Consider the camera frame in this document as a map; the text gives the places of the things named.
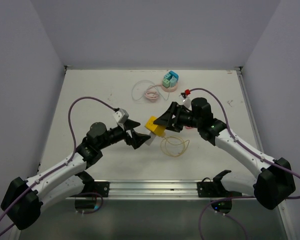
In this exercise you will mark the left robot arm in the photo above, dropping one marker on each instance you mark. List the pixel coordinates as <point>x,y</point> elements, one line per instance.
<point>24,200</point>

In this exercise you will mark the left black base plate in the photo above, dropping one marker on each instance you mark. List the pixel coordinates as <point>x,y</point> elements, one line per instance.
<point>100,187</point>

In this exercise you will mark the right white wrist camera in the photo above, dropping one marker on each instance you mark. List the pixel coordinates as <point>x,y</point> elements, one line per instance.
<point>185,100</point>

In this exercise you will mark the white square charger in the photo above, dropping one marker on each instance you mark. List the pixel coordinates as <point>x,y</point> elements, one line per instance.
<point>151,139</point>

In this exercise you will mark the pink round socket base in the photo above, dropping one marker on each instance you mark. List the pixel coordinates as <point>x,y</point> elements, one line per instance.
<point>170,89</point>

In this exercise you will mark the light blue plug adapter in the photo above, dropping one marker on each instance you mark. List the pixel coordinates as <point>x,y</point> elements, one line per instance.
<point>173,81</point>

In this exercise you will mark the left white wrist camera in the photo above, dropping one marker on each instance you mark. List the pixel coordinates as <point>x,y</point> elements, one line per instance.
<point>120,115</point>

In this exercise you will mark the aluminium mounting rail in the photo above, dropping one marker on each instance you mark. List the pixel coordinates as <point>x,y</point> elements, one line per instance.
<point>137,190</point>

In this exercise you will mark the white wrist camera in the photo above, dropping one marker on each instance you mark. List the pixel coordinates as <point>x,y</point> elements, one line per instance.
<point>120,115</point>
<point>185,100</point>

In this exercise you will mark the yellow cube socket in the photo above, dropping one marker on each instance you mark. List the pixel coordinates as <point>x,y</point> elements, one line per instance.
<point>156,129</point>

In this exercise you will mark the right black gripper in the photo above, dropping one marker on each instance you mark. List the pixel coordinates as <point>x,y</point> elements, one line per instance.
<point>172,124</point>

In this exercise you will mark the green plug adapter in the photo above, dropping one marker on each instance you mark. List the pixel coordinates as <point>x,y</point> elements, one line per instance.
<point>166,80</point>

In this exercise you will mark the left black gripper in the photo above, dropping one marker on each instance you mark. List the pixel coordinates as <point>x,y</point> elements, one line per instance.
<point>137,139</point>

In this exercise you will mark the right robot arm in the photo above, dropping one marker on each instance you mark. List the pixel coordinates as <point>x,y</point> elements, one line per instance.
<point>274,180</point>

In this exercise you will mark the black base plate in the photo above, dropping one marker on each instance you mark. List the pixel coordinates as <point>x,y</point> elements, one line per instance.
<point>100,187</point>
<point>213,188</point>

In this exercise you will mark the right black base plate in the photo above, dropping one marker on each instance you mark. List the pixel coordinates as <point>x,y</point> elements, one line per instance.
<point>213,188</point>

